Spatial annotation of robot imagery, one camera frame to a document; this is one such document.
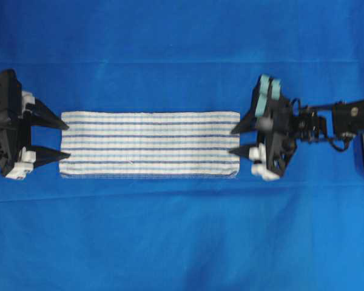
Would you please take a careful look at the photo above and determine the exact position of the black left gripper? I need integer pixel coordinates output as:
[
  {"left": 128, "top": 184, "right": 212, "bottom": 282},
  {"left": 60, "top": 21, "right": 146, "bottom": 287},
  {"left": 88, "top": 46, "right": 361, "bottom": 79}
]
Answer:
[{"left": 0, "top": 69, "right": 70, "bottom": 179}]

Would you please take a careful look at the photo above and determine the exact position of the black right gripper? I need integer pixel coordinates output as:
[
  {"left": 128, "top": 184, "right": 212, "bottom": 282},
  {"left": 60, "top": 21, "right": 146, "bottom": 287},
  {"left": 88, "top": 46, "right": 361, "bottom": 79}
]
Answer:
[{"left": 228, "top": 74, "right": 297, "bottom": 181}]

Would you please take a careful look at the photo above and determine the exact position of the blue striped white towel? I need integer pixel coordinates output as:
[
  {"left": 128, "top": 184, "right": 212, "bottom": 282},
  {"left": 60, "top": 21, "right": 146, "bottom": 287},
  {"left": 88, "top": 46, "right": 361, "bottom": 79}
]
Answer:
[{"left": 59, "top": 111, "right": 240, "bottom": 178}]

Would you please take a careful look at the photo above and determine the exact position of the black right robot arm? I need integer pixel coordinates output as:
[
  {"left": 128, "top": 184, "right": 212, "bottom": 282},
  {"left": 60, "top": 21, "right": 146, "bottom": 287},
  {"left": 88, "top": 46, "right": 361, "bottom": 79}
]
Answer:
[{"left": 229, "top": 74, "right": 364, "bottom": 181}]

